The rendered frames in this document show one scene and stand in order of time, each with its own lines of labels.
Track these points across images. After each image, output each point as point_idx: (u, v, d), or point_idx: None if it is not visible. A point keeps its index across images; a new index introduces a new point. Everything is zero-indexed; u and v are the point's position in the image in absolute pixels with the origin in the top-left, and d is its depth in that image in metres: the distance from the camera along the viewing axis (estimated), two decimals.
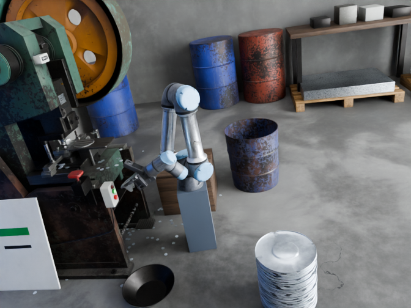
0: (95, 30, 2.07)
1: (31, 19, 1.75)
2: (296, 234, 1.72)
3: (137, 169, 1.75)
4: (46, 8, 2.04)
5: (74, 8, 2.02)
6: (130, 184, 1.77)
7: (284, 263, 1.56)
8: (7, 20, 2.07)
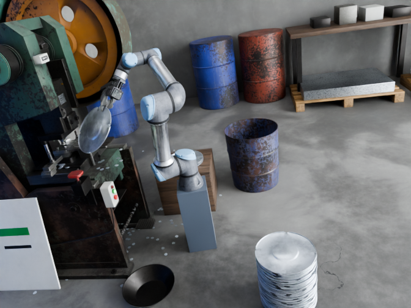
0: (88, 74, 2.21)
1: (31, 19, 1.75)
2: (100, 143, 1.86)
3: (108, 82, 1.97)
4: (87, 22, 2.06)
5: (99, 52, 2.13)
6: (103, 93, 1.92)
7: (87, 125, 1.99)
8: None
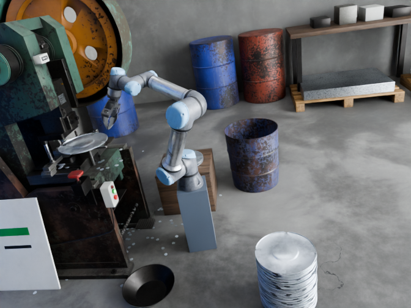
0: (40, 7, 2.05)
1: (31, 19, 1.75)
2: (89, 149, 1.93)
3: (114, 105, 1.85)
4: None
5: None
6: (117, 117, 1.93)
7: (74, 142, 2.07)
8: None
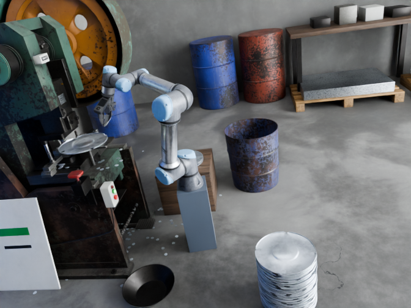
0: (54, 2, 2.02)
1: (31, 19, 1.75)
2: (93, 134, 2.14)
3: (107, 102, 1.92)
4: None
5: (33, 14, 2.07)
6: (112, 114, 1.99)
7: (82, 148, 1.95)
8: None
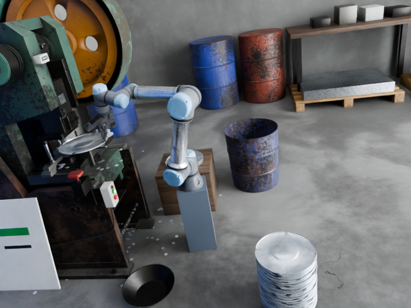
0: (82, 13, 2.03)
1: (31, 19, 1.75)
2: (62, 150, 1.97)
3: (97, 120, 1.86)
4: None
5: (55, 2, 2.02)
6: (107, 132, 1.92)
7: (93, 137, 2.08)
8: None
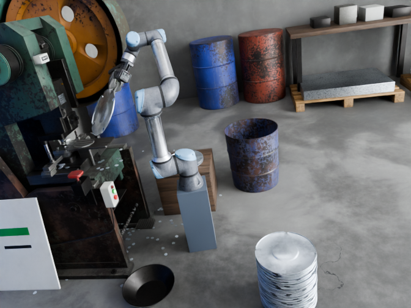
0: None
1: (31, 19, 1.75)
2: (95, 132, 2.00)
3: (116, 65, 1.98)
4: (86, 70, 2.20)
5: None
6: (111, 76, 1.93)
7: (106, 99, 2.00)
8: (115, 51, 2.08)
